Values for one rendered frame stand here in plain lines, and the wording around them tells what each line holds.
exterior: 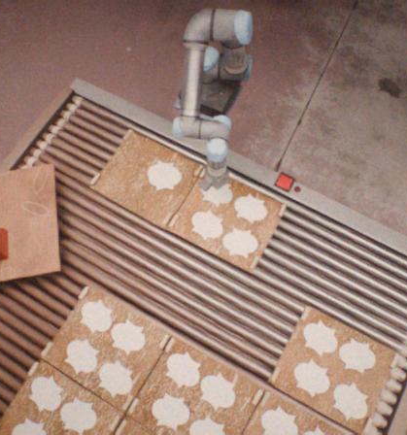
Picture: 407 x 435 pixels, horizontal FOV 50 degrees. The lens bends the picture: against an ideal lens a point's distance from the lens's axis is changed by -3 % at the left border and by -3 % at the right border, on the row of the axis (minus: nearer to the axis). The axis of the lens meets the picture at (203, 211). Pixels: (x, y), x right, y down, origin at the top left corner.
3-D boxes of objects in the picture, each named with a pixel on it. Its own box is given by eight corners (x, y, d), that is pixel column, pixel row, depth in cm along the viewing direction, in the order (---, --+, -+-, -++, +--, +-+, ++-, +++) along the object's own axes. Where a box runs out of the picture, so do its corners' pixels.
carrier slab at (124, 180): (132, 131, 218) (131, 129, 216) (205, 168, 209) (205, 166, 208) (90, 188, 207) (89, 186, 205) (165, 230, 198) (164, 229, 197)
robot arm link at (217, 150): (229, 137, 166) (225, 156, 163) (228, 151, 176) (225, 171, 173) (208, 134, 167) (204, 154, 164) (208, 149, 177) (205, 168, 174)
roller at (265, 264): (43, 142, 222) (40, 137, 218) (416, 339, 182) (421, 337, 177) (37, 150, 221) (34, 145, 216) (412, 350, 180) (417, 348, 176)
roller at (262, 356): (0, 198, 211) (-5, 193, 207) (385, 418, 171) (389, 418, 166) (-7, 206, 210) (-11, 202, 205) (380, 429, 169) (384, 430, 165)
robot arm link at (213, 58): (196, 60, 215) (194, 43, 202) (223, 63, 213) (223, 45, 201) (192, 82, 211) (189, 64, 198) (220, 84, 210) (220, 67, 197)
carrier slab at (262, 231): (206, 167, 209) (206, 166, 208) (287, 206, 201) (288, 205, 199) (167, 230, 198) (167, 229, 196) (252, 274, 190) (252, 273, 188)
